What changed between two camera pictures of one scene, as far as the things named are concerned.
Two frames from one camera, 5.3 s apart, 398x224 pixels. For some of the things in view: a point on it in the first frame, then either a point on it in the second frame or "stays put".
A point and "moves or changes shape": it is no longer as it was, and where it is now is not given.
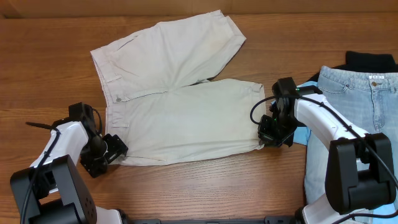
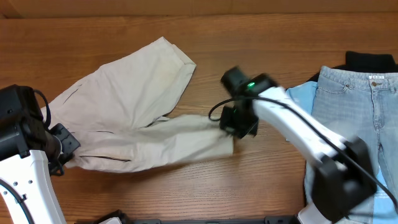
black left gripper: [115, 148] → [66, 142]
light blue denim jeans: [370, 99] stays put
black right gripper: [266, 130] → [237, 123]
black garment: [368, 61] stays put
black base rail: [288, 219] stays put
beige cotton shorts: [159, 98] moves or changes shape
